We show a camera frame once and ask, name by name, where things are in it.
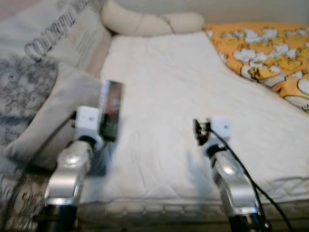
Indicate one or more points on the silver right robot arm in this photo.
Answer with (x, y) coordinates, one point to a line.
(231, 183)

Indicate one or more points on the grey floral pattern pillow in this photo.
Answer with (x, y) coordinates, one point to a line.
(24, 87)

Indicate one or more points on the book with red black cover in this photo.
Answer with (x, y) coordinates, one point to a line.
(112, 108)

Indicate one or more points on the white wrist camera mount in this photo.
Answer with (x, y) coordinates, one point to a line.
(221, 128)
(87, 121)

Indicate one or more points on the white quilted mattress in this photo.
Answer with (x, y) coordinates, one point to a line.
(193, 96)

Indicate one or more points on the grey plush pillow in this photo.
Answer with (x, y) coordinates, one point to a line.
(58, 106)

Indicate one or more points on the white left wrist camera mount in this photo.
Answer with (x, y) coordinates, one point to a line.
(87, 121)

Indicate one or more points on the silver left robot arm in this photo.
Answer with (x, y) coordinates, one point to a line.
(70, 169)

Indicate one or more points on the beige pillow with lettering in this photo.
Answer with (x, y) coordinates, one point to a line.
(63, 34)

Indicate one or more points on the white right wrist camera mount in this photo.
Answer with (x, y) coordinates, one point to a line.
(221, 128)

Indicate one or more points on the yellow cartoon print blanket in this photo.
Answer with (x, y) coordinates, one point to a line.
(260, 48)

